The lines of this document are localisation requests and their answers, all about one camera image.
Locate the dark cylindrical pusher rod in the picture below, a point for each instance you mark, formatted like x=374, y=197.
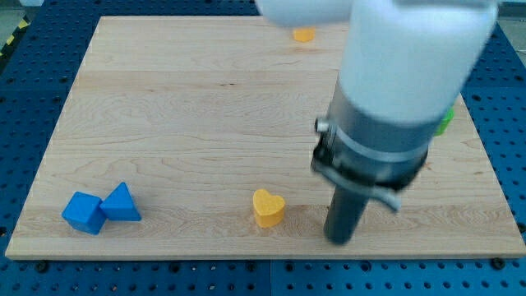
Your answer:
x=344, y=214

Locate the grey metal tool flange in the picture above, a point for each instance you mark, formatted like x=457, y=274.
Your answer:
x=373, y=150

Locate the yellow heart block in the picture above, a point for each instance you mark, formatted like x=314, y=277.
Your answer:
x=268, y=209

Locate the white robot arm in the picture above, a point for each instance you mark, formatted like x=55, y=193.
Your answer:
x=403, y=65

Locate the wooden board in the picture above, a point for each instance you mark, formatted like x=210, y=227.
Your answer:
x=194, y=114

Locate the green block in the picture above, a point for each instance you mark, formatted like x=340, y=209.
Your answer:
x=445, y=121

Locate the yellow block at far edge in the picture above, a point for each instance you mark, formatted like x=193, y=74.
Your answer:
x=304, y=34

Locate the blue triangle block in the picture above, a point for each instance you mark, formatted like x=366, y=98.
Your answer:
x=119, y=205

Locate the blue cube block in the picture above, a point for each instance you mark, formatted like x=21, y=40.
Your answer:
x=83, y=213

